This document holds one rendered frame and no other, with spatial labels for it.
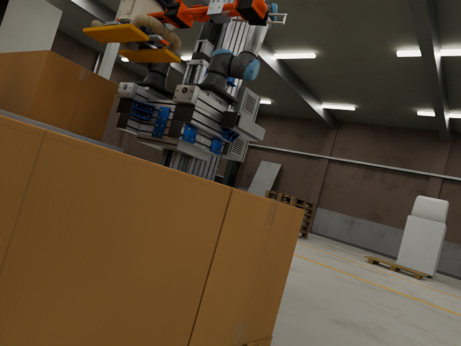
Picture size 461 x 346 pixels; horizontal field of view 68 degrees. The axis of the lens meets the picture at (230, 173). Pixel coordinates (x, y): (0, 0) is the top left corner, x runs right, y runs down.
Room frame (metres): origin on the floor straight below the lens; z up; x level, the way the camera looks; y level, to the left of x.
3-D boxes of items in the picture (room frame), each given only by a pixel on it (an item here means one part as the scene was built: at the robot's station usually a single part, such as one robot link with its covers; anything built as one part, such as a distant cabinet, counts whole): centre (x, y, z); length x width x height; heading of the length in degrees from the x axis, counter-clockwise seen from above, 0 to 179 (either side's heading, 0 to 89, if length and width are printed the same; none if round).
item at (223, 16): (1.20, 0.19, 1.15); 0.07 x 0.07 x 0.04; 54
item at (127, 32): (1.40, 0.63, 1.05); 0.34 x 0.10 x 0.05; 54
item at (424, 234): (7.12, -4.26, 0.80); 0.79 x 0.67 x 1.60; 144
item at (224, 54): (1.84, 0.21, 1.20); 0.13 x 0.12 x 0.14; 79
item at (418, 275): (6.40, -3.45, 0.05); 1.06 x 0.74 x 0.10; 53
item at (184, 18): (1.33, 0.37, 1.16); 0.10 x 0.08 x 0.06; 144
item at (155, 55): (1.56, 0.51, 1.06); 0.34 x 0.10 x 0.05; 54
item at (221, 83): (1.84, 0.22, 1.09); 0.15 x 0.15 x 0.10
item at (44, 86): (1.92, 1.10, 0.75); 0.60 x 0.40 x 0.40; 54
